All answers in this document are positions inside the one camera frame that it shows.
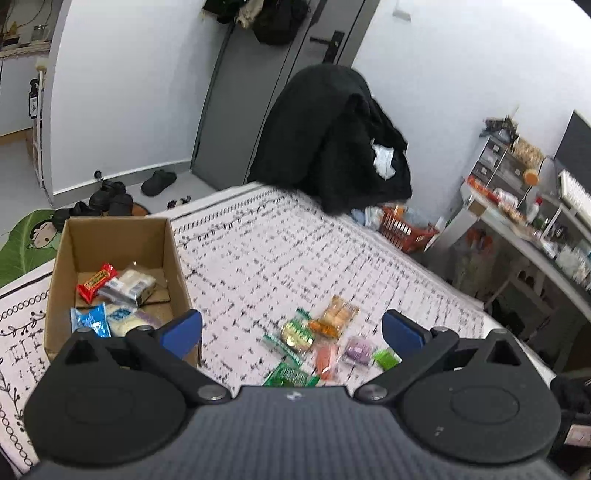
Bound dark spray bottle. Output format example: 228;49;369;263
27;79;42;119

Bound long white snack packet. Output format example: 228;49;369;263
106;304;161;338

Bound red plastic basket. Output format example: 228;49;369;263
380;205;440;254

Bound purple snack packet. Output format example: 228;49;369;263
344;335;374;367

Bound black door handle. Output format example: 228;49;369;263
310;30;345;64

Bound small bright green packet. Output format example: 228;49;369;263
372;348;401;371

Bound woven basket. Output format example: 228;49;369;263
512;136;544;168

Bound white keyboard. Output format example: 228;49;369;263
557;169;591;214

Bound white crumpled cloth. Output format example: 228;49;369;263
371;143;398;179

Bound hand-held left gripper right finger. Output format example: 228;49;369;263
353;310;526;404

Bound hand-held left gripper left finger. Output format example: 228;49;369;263
58;310;234;405

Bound white narrow rack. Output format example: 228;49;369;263
30;64;52;191

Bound green leaf rug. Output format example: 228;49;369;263
0;203;154;290

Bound white black printed blanket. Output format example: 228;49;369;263
0;182;486;477

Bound long green strip packet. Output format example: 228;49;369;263
262;332;304;368

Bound salmon pink snack packet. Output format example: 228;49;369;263
315;343;342;382

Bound black clog shoe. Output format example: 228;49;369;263
52;201;94;230
107;194;136;216
89;179;127;206

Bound red candy bar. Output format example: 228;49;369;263
76;263;120;304

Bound brown cardboard box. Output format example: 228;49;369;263
43;215;204;371

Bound black monitor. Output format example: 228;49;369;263
553;110;591;182

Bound dark hanging clothes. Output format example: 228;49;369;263
202;0;311;46

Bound grey door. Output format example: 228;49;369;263
191;0;371;191

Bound clear white snack packet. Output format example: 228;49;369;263
99;267;158;308

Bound white desk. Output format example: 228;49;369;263
458;177;591;320

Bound dark green candy packet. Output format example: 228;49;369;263
262;362;321;388

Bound grey drawer organiser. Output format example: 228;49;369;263
473;133;533;195

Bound black coat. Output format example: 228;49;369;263
246;64;413;216

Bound orange cracker packet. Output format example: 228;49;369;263
320;295;361;340

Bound green biscuit packet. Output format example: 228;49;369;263
279;318;318;354

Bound orange green snack packet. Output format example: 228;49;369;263
307;319;341;341

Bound blue snack packet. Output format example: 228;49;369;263
69;302;112;339

